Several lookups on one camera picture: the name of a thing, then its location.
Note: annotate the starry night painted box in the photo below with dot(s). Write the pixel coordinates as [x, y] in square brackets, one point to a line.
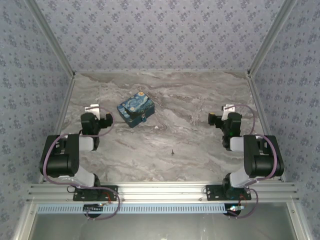
[136, 108]

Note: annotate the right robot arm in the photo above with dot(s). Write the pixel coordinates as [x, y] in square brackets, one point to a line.
[262, 160]

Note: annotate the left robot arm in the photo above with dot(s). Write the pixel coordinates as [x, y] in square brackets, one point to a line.
[60, 160]

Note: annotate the small circuit board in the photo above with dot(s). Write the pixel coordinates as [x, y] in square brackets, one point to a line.
[235, 208]
[93, 207]

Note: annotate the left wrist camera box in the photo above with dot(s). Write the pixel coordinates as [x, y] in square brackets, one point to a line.
[92, 108]

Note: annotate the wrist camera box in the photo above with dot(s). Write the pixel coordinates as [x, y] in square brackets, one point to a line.
[228, 109]
[92, 108]

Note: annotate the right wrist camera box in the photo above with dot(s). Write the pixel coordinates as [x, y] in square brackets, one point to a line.
[228, 109]

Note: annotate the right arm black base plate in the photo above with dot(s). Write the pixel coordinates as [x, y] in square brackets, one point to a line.
[212, 192]

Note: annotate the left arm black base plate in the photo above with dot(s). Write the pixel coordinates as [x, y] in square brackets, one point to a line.
[112, 193]

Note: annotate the aluminium table edge rail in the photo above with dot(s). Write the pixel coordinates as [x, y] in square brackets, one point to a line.
[162, 191]

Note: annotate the aluminium frame post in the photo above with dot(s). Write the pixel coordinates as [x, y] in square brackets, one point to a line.
[50, 37]
[272, 37]

